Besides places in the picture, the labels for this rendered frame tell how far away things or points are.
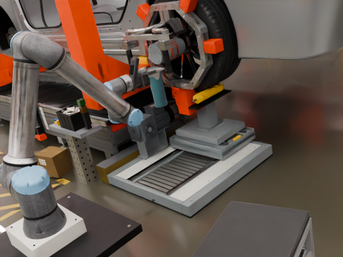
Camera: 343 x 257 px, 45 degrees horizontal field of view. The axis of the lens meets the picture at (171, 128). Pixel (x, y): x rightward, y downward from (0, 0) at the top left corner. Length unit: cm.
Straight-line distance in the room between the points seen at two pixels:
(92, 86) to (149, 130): 105
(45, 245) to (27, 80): 71
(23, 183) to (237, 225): 88
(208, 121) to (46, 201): 140
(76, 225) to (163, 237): 56
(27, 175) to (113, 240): 46
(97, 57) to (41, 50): 108
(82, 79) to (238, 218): 89
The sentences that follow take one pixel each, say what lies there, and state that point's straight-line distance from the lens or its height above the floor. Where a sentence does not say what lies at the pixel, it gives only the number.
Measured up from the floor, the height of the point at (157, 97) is 55.
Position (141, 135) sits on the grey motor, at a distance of 287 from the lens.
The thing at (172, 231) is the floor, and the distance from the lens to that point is 234.
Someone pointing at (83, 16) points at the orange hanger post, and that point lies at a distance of 278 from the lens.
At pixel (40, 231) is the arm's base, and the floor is 40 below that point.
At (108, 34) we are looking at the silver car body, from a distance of 342.
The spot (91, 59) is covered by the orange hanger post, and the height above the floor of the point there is 86.
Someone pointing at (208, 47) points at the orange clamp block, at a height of 85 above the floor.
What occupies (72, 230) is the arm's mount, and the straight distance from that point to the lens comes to 195.
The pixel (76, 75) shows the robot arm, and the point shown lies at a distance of 185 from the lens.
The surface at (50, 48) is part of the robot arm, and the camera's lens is 179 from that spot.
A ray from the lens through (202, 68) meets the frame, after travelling 251.
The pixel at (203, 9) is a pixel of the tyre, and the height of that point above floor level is 105.
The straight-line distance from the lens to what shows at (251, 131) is 294.
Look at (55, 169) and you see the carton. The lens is 330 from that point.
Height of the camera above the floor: 136
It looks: 22 degrees down
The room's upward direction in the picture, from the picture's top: 13 degrees counter-clockwise
